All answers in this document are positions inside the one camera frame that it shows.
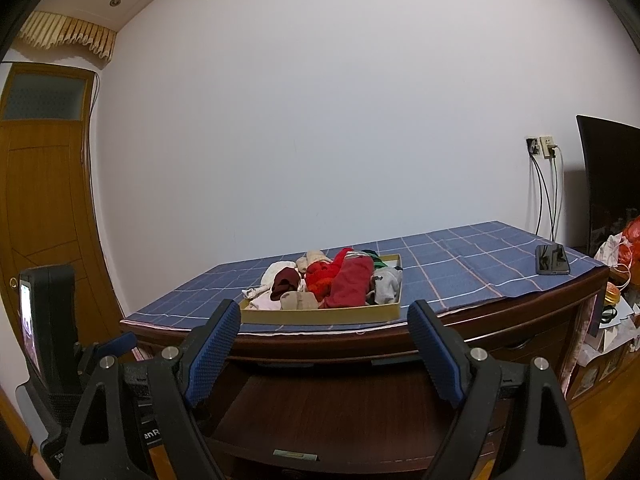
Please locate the plain tan underwear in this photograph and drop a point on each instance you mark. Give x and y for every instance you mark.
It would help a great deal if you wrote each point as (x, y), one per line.
(300, 301)

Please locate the white black-print underwear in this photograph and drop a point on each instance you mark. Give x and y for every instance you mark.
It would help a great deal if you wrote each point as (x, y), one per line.
(385, 285)

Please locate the bright red underwear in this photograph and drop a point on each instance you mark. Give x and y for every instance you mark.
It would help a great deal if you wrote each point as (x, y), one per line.
(325, 269)

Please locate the white ribbed underwear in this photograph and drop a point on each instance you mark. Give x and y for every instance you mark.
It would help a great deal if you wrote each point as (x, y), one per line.
(275, 272)

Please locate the beige fringed curtain valance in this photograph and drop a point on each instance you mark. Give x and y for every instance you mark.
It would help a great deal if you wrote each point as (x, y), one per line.
(75, 35)

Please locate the large dark red underwear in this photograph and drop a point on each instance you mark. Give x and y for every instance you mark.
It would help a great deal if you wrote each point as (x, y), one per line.
(350, 285)

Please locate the black television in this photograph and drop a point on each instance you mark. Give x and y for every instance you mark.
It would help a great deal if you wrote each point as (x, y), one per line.
(610, 185)

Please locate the green black striped underwear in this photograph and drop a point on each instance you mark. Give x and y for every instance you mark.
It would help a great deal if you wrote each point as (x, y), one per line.
(377, 261)

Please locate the brown wooden door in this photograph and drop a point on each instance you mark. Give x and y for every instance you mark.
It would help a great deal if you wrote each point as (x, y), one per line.
(45, 200)

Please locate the yellow lidded jar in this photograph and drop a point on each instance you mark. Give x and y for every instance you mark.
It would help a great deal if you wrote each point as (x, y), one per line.
(615, 294)

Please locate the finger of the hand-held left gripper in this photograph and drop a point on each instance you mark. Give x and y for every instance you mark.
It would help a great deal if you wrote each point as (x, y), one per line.
(120, 344)

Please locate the blue plaid tablecloth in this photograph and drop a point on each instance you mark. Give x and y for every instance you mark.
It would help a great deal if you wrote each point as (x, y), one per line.
(450, 270)

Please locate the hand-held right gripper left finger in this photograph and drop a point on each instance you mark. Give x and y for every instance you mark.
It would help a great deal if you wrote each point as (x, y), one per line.
(215, 350)

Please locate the pink striped cloth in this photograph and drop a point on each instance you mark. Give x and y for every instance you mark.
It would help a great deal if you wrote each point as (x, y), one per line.
(582, 330)

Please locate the red plastic bag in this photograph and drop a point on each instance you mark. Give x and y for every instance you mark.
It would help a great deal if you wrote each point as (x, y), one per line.
(631, 240)

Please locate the pale pink underwear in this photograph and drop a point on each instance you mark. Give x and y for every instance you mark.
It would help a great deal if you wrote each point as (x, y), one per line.
(262, 304)

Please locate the small maroon underwear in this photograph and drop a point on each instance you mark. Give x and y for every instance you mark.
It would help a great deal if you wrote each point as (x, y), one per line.
(284, 282)

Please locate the beige dotted underwear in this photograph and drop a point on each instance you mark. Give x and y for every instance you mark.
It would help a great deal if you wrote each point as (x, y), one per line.
(312, 259)

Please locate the black smartphone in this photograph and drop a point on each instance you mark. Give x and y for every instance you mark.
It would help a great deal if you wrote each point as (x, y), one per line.
(552, 259)

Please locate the dark wooden dresser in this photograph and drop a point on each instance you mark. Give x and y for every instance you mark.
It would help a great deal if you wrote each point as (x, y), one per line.
(525, 330)

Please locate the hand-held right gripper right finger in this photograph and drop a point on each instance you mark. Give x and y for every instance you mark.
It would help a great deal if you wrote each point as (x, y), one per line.
(435, 355)

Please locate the white plastic bag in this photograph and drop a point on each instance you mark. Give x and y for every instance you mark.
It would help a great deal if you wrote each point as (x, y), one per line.
(607, 250)

